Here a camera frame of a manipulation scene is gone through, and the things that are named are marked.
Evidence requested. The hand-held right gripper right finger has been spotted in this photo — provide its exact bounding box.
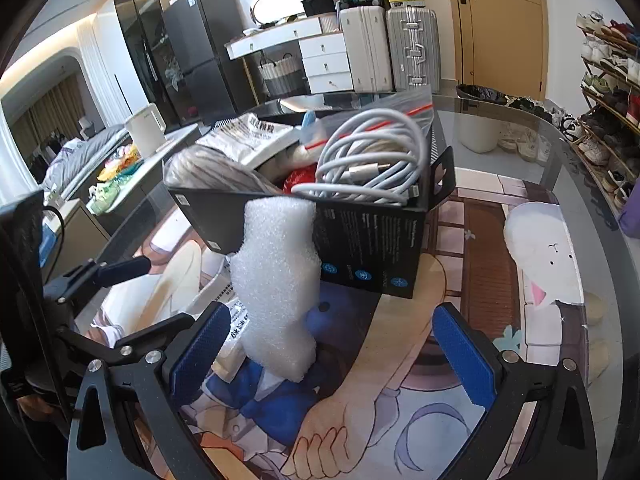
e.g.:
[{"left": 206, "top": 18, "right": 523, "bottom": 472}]
[{"left": 432, "top": 302, "right": 599, "bottom": 480}]

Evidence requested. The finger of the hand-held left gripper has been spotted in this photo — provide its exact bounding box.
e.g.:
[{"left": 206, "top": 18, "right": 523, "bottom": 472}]
[
  {"left": 55, "top": 312, "right": 196, "bottom": 367},
  {"left": 42, "top": 256, "right": 152, "bottom": 307}
]

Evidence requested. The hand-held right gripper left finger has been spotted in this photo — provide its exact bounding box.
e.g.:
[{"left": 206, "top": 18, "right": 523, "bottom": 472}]
[{"left": 66, "top": 301, "right": 233, "bottom": 480}]

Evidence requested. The white printed packet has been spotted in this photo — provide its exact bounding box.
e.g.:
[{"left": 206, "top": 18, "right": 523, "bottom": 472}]
[
  {"left": 199, "top": 112, "right": 297, "bottom": 167},
  {"left": 191, "top": 260, "right": 252, "bottom": 382}
]

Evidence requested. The white foam piece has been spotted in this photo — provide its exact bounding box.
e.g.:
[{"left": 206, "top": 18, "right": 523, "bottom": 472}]
[{"left": 229, "top": 195, "right": 324, "bottom": 385}]

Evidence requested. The bagged white rope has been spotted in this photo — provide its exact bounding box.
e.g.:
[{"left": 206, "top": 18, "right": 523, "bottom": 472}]
[{"left": 164, "top": 144, "right": 282, "bottom": 197}]

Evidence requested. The black cardboard box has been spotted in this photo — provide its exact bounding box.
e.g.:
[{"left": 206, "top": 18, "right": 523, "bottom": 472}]
[{"left": 167, "top": 107, "right": 456, "bottom": 300}]

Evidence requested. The white cable bundle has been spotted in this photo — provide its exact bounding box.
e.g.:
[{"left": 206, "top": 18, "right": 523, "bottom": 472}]
[{"left": 292, "top": 110, "right": 427, "bottom": 207}]

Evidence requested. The red white plastic bag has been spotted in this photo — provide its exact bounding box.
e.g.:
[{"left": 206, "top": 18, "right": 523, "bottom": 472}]
[{"left": 283, "top": 168, "right": 317, "bottom": 195}]

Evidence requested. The clear zip bag cream cord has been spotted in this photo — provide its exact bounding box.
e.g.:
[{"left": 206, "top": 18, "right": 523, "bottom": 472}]
[{"left": 305, "top": 87, "right": 435, "bottom": 197}]

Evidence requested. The person's left hand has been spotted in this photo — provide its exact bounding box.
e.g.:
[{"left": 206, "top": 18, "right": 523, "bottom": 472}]
[{"left": 20, "top": 395, "right": 58, "bottom": 423}]

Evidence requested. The brown sideboard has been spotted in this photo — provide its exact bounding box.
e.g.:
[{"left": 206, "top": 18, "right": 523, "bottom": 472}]
[{"left": 45, "top": 198, "right": 112, "bottom": 272}]

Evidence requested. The pile of colourful packets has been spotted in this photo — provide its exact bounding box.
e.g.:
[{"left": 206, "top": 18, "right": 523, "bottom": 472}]
[{"left": 87, "top": 144, "right": 142, "bottom": 204}]

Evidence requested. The printed table mat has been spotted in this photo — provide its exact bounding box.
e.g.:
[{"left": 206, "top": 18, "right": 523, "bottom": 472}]
[{"left": 75, "top": 180, "right": 589, "bottom": 480}]

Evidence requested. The grey side cabinet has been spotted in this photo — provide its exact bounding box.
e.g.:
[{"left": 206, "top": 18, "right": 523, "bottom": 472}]
[{"left": 75, "top": 124, "right": 202, "bottom": 222}]

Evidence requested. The grey bed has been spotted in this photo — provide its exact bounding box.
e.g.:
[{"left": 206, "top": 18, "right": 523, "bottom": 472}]
[{"left": 42, "top": 124, "right": 132, "bottom": 197}]

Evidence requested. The white electric kettle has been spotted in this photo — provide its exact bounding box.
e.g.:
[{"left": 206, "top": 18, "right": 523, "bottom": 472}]
[{"left": 124, "top": 103, "right": 166, "bottom": 159}]

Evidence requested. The brown curtain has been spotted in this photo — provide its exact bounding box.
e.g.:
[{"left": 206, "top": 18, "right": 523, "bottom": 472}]
[{"left": 7, "top": 87, "right": 67, "bottom": 162}]

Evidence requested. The purple bag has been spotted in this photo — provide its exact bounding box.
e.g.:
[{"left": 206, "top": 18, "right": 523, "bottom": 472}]
[{"left": 617, "top": 204, "right": 640, "bottom": 239}]

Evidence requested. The black fridge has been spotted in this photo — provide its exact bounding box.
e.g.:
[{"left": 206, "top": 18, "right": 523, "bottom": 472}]
[{"left": 162, "top": 0, "right": 256, "bottom": 129}]

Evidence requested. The white bin black liner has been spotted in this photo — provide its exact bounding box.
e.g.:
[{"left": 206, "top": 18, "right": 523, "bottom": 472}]
[{"left": 455, "top": 83, "right": 509, "bottom": 154}]

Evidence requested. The pile of sneakers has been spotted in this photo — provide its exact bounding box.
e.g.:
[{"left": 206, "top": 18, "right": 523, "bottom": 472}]
[{"left": 497, "top": 97, "right": 584, "bottom": 164}]

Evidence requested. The dark glass wardrobe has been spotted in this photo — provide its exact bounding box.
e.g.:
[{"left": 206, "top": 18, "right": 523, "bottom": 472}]
[{"left": 112, "top": 0, "right": 192, "bottom": 131}]

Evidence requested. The woven basket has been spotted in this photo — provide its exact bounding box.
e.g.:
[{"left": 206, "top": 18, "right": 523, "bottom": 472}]
[{"left": 257, "top": 53, "right": 306, "bottom": 97}]

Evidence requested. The wooden shoe rack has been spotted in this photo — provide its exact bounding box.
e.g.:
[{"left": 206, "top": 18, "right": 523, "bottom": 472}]
[{"left": 572, "top": 10, "right": 640, "bottom": 212}]

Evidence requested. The white desk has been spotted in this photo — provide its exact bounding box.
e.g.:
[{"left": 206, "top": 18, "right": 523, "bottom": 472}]
[{"left": 224, "top": 12, "right": 347, "bottom": 61}]

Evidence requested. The white drawer unit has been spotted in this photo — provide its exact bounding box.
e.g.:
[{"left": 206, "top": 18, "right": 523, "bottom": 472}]
[{"left": 298, "top": 35, "right": 356, "bottom": 95}]

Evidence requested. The row of assorted shoes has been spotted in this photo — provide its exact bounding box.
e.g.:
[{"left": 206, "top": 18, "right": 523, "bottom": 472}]
[{"left": 575, "top": 10, "right": 640, "bottom": 206}]

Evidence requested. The oval mirror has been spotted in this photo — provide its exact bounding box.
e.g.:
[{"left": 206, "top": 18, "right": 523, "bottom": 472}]
[{"left": 249, "top": 0, "right": 314, "bottom": 29}]

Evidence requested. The silver suitcase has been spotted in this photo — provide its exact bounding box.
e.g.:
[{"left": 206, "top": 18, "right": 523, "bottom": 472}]
[{"left": 385, "top": 4, "right": 442, "bottom": 94}]

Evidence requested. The white suitcase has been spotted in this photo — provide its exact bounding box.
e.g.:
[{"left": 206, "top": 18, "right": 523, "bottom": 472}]
[{"left": 339, "top": 5, "right": 396, "bottom": 94}]

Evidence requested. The wooden door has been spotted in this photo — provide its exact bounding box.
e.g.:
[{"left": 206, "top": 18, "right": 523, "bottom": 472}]
[{"left": 449, "top": 0, "right": 546, "bottom": 102}]

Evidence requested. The black cable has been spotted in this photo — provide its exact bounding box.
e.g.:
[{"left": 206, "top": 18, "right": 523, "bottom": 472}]
[{"left": 42, "top": 203, "right": 67, "bottom": 267}]

